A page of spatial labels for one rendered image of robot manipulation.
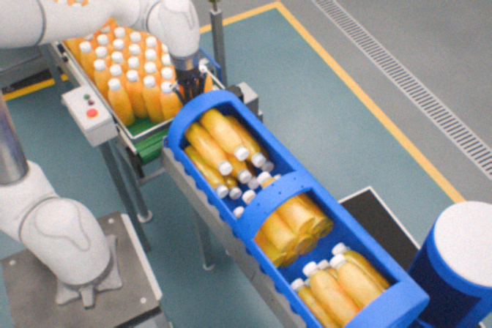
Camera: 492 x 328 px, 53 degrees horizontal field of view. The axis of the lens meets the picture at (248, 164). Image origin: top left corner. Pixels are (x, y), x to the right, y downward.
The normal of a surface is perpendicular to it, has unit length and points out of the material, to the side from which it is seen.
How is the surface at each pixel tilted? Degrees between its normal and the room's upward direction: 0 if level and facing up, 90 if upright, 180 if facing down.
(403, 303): 12
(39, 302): 5
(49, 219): 4
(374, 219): 0
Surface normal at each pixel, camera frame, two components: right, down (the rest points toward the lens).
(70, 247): 0.46, 0.39
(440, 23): -0.02, -0.59
